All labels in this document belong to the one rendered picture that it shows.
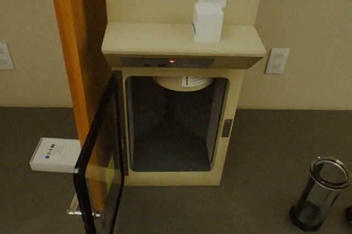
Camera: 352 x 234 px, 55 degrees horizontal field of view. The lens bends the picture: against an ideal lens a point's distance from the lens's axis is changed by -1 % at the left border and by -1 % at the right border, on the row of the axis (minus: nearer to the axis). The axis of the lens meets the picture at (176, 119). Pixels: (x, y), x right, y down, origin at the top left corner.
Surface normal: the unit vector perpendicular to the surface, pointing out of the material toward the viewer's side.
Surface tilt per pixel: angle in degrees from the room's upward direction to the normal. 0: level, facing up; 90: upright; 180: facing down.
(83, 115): 90
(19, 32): 90
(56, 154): 0
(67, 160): 0
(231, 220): 0
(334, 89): 90
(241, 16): 90
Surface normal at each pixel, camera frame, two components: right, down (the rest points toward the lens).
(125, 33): 0.05, -0.75
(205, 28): 0.08, 0.66
